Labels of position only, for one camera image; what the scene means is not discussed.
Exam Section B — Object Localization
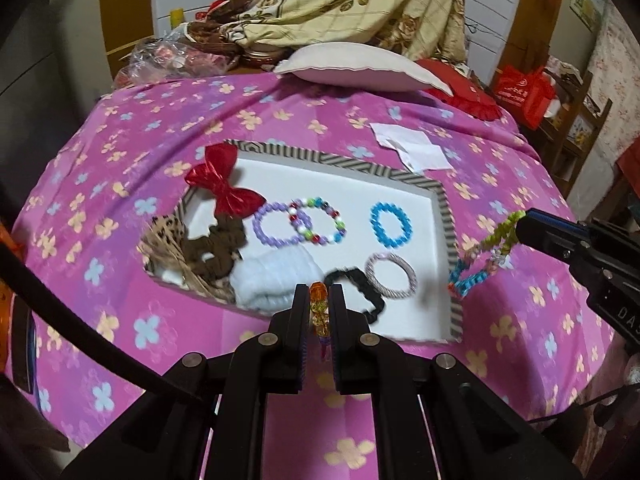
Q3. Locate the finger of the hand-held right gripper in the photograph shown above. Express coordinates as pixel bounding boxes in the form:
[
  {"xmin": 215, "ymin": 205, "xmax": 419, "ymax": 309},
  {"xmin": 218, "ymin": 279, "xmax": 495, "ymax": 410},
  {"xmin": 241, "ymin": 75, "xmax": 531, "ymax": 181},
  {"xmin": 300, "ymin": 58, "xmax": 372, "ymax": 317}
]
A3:
[{"xmin": 515, "ymin": 208, "xmax": 596, "ymax": 262}]

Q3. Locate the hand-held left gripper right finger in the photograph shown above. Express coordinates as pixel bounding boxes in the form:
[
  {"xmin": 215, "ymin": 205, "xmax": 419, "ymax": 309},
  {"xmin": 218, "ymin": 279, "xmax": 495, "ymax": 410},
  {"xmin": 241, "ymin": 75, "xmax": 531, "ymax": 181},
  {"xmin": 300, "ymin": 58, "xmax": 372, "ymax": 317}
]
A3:
[{"xmin": 330, "ymin": 284, "xmax": 583, "ymax": 480}]

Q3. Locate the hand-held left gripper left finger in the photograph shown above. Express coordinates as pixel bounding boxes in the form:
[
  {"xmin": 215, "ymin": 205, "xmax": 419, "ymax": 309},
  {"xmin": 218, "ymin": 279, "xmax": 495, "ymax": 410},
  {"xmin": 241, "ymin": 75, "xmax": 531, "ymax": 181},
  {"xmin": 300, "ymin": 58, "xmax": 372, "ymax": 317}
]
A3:
[{"xmin": 60, "ymin": 283, "xmax": 312, "ymax": 480}]

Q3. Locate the green yellow bead bracelet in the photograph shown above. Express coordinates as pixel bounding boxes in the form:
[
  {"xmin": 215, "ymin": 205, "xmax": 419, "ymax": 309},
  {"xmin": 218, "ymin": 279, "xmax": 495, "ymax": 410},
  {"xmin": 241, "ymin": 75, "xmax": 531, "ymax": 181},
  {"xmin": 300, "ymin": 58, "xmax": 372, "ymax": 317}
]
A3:
[{"xmin": 467, "ymin": 211, "xmax": 527, "ymax": 263}]

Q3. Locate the purple bead bracelet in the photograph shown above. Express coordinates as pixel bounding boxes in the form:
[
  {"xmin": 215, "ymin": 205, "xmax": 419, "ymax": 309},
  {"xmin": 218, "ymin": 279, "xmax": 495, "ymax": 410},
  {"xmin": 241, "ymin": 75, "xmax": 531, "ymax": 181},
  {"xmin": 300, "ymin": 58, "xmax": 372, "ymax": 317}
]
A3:
[{"xmin": 252, "ymin": 201, "xmax": 312, "ymax": 247}]

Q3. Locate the white tray with striped rim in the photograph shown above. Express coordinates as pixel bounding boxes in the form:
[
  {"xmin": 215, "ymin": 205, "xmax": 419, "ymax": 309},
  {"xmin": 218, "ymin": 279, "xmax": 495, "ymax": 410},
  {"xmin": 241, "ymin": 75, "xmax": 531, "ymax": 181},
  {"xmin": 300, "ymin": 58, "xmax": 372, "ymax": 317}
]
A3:
[{"xmin": 144, "ymin": 139, "xmax": 463, "ymax": 345}]

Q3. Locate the red satin hair bow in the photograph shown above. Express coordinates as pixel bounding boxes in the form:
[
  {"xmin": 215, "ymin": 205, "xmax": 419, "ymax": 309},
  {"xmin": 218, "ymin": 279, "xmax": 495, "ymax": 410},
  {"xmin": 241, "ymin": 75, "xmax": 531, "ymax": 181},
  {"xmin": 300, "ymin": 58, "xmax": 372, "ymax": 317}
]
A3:
[{"xmin": 184, "ymin": 143, "xmax": 268, "ymax": 220}]

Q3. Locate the black scrunchie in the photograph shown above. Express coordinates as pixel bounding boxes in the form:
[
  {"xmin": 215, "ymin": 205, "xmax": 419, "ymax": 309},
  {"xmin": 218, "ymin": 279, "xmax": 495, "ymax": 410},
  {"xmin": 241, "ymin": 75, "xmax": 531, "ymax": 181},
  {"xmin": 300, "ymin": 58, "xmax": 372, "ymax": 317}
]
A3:
[{"xmin": 324, "ymin": 265, "xmax": 388, "ymax": 325}]

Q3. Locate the white fluffy scrunchie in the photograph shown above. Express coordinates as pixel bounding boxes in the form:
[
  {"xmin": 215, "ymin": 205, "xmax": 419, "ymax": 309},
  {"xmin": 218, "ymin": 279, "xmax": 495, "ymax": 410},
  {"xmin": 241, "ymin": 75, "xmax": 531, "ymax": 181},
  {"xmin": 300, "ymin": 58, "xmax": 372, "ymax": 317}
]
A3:
[{"xmin": 231, "ymin": 247, "xmax": 312, "ymax": 312}]

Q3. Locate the wooden shelf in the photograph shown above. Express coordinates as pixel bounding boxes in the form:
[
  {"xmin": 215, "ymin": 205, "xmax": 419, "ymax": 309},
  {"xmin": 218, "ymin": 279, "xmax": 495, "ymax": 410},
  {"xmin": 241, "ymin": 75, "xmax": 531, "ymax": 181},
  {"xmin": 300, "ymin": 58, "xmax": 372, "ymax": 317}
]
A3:
[{"xmin": 542, "ymin": 55, "xmax": 613, "ymax": 196}]

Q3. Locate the brown scrunchie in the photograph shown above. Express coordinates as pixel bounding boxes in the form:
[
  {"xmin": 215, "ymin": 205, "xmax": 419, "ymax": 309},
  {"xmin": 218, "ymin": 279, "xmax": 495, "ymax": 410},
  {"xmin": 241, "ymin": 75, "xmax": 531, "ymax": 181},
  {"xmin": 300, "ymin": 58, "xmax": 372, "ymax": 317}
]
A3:
[{"xmin": 180, "ymin": 217, "xmax": 249, "ymax": 281}]

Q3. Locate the red shopping bag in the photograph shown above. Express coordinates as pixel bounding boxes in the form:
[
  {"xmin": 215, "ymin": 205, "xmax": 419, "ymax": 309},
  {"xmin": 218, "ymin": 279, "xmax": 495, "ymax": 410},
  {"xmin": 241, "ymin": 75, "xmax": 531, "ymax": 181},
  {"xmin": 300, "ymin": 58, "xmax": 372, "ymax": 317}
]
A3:
[{"xmin": 494, "ymin": 65, "xmax": 557, "ymax": 130}]

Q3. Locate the white paper sheet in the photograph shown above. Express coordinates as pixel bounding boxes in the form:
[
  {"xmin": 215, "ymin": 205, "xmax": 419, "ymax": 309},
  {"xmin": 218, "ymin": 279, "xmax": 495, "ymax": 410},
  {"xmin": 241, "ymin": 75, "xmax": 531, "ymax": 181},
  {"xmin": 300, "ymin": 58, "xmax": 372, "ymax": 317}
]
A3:
[{"xmin": 369, "ymin": 122, "xmax": 452, "ymax": 172}]

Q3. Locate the red frilled cushion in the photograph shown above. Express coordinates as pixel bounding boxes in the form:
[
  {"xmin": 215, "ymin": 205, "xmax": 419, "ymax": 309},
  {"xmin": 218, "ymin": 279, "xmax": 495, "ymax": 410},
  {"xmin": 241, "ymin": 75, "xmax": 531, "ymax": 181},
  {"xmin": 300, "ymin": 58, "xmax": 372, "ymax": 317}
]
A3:
[{"xmin": 416, "ymin": 58, "xmax": 502, "ymax": 122}]

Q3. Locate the pink floral bed sheet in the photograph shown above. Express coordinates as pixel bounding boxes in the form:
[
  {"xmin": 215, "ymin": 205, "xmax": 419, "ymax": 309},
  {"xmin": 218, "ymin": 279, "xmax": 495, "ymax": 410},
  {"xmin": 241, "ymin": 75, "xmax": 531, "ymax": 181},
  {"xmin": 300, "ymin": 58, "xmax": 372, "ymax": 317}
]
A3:
[{"xmin": 10, "ymin": 71, "xmax": 621, "ymax": 480}]

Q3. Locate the pale pink pillow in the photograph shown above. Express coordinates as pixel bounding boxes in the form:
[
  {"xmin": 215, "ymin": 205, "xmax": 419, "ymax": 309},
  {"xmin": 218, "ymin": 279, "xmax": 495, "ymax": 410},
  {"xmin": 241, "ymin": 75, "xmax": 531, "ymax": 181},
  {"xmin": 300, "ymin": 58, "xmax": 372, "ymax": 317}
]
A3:
[{"xmin": 274, "ymin": 42, "xmax": 455, "ymax": 97}]

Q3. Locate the brown round tin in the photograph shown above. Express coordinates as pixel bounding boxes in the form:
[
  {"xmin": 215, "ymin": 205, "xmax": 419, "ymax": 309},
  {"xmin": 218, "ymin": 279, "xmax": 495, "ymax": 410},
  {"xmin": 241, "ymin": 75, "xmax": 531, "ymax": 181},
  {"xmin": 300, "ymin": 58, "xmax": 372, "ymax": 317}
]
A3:
[{"xmin": 239, "ymin": 47, "xmax": 281, "ymax": 68}]

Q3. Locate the beige floral quilt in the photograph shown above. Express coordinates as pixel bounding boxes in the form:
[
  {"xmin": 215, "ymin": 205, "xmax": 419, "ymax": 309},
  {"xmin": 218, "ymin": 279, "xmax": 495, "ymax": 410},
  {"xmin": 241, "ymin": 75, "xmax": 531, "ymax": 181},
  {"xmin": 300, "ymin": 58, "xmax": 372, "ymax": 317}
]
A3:
[{"xmin": 187, "ymin": 0, "xmax": 468, "ymax": 63}]

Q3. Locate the clear plastic bag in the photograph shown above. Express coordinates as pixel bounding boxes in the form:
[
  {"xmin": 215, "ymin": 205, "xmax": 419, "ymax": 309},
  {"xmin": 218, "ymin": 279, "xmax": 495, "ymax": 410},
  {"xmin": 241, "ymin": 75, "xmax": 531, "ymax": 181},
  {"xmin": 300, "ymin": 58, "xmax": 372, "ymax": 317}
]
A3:
[{"xmin": 122, "ymin": 25, "xmax": 241, "ymax": 83}]

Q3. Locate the grey cabinet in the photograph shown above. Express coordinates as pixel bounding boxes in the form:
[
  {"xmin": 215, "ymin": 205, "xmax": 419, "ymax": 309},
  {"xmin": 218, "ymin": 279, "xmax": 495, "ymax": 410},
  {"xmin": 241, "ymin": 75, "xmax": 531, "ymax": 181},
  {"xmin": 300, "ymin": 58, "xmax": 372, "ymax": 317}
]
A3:
[{"xmin": 0, "ymin": 0, "xmax": 118, "ymax": 131}]

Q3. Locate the silver woven bracelet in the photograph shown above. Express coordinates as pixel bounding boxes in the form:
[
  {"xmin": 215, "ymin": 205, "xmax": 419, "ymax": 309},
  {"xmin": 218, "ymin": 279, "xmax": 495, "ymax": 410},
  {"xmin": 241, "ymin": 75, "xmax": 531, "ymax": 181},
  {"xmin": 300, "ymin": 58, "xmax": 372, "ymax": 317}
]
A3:
[{"xmin": 364, "ymin": 253, "xmax": 418, "ymax": 300}]

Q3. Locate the multicolour bead bracelet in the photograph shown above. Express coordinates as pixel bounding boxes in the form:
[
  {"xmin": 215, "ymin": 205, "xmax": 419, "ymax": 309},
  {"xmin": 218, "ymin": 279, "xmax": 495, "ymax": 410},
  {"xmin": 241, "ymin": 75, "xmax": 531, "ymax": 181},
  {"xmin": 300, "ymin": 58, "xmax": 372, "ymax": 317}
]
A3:
[{"xmin": 287, "ymin": 197, "xmax": 347, "ymax": 247}]

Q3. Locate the black cable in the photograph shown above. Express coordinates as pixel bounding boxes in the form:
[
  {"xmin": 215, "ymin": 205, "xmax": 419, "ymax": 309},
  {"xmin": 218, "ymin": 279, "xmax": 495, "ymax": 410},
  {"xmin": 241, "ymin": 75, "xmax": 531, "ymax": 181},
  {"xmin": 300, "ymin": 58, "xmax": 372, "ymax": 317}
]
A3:
[{"xmin": 0, "ymin": 247, "xmax": 218, "ymax": 403}]

